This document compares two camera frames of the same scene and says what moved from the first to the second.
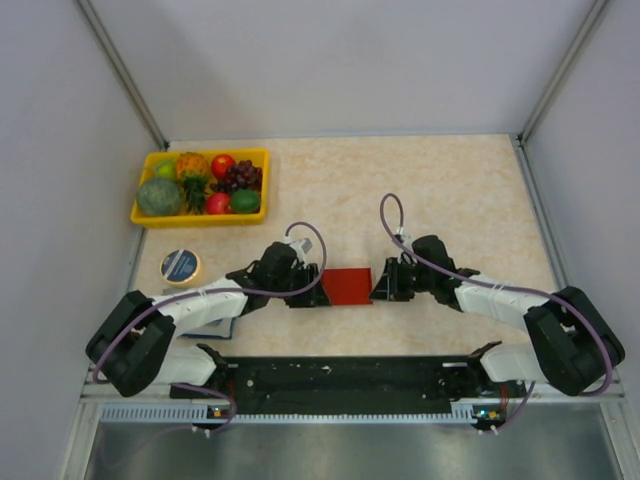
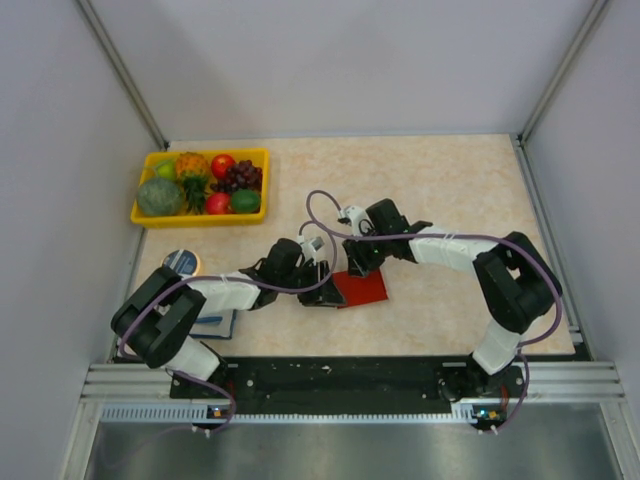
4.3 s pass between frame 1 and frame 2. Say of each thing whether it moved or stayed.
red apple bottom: stayed
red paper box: stayed
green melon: stayed
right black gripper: moved
